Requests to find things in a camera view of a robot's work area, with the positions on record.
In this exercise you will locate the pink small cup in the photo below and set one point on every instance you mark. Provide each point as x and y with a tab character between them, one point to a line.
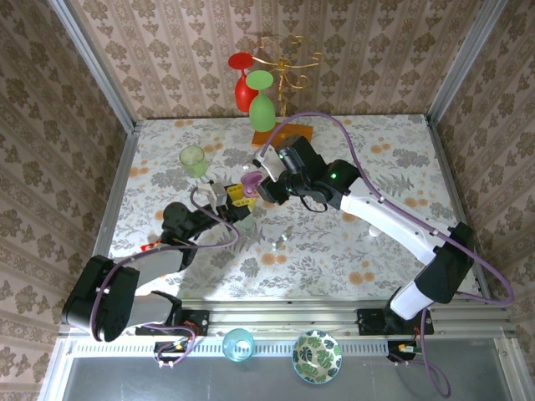
252	179

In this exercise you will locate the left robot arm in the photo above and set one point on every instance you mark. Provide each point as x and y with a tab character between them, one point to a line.
104	301

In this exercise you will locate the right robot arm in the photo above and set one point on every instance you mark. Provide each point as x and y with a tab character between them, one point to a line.
388	221

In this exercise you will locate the gold glass rack orange base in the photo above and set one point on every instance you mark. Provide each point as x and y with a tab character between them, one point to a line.
301	131

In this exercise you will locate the green translucent cup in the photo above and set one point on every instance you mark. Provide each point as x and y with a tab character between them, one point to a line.
194	163

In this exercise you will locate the green plastic wine glass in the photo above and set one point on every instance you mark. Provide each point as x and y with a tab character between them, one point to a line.
261	113

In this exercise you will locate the red plastic wine glass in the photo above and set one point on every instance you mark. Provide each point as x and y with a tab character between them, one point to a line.
244	96

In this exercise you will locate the blue translucent cup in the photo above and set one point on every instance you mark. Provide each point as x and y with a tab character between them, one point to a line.
238	346

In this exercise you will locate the grey metal shelf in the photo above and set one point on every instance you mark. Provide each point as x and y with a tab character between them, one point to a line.
167	384

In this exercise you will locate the leaf print bowl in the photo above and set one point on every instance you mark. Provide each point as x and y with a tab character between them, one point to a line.
316	355

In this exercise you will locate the aluminium table side rail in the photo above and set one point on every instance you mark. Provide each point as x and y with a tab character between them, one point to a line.
446	167
113	196

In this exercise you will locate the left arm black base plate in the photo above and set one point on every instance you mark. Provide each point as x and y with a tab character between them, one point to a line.
200	321

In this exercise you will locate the aluminium mounting rail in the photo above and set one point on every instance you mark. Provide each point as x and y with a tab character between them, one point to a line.
284	319

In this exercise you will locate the black connector bracket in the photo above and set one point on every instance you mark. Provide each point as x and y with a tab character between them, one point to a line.
401	348
171	346

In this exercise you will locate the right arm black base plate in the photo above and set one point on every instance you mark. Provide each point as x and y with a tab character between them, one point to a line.
368	321

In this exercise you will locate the aluminium frame post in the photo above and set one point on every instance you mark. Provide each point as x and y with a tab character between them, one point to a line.
98	69
464	62

